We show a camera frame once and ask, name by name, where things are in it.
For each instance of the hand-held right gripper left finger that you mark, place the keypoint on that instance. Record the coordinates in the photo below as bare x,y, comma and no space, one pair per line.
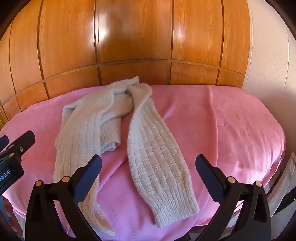
89,178

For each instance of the pink blanket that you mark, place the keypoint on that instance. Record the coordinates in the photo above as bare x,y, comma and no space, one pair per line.
208,127

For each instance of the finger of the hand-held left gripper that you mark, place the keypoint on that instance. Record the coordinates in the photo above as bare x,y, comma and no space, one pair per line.
24,140
4,140

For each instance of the white knit garment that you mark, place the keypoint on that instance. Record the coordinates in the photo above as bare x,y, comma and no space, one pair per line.
148,150

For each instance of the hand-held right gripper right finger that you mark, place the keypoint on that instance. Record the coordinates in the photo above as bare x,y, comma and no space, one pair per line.
208,179

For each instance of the white striped mattress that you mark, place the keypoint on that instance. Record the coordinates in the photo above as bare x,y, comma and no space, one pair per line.
283,183

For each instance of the glossy wooden wardrobe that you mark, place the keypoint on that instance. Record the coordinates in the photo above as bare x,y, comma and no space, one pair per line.
138,34

